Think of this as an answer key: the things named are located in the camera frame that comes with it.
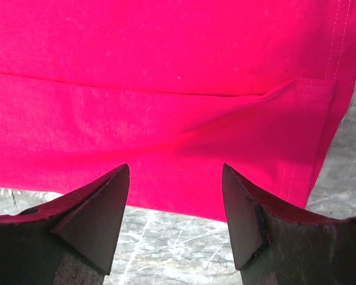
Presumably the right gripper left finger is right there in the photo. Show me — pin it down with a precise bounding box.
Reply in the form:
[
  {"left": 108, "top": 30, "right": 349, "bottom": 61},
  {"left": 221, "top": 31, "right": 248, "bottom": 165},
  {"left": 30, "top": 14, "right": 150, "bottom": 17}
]
[{"left": 0, "top": 164, "right": 130, "bottom": 284}]

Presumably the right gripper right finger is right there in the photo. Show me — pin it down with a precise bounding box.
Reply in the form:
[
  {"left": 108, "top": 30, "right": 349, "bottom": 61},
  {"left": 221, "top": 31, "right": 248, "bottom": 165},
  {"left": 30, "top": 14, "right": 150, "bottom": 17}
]
[{"left": 222, "top": 164, "right": 356, "bottom": 284}]

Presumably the crimson red t shirt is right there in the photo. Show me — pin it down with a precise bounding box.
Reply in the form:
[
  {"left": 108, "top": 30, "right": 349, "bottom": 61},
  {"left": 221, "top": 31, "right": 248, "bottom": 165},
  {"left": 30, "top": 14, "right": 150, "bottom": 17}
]
[{"left": 0, "top": 1, "right": 356, "bottom": 221}]

